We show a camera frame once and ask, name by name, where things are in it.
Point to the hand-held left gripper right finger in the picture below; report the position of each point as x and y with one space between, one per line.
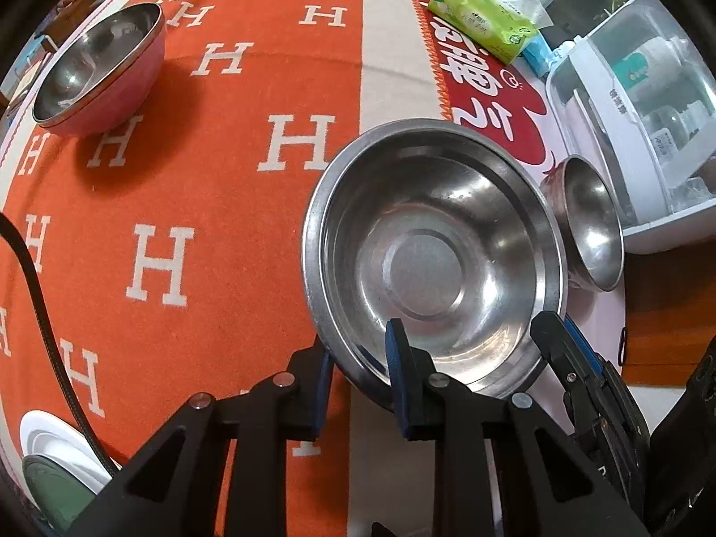
394 369

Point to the white sterilizer cabinet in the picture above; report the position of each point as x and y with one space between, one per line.
587 123

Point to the wooden cupboard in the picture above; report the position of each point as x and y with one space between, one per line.
665 313

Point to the small steel bowl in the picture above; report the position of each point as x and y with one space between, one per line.
593 224

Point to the white paper plate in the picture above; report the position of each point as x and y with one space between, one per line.
56 436

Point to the blue tissue pack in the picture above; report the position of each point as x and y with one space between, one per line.
545 53

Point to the green plate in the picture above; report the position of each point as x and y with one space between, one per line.
56 492

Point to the green wet wipes pack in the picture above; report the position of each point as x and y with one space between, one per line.
481 11

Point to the pink steel-lined bowl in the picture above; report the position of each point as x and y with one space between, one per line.
89 61

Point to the orange patterned blanket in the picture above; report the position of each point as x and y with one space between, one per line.
224 235

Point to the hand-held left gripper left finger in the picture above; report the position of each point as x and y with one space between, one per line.
320 386

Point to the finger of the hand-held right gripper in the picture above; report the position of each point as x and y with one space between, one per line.
584 347
559 347

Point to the large steel bowl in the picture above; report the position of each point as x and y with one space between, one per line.
425 268

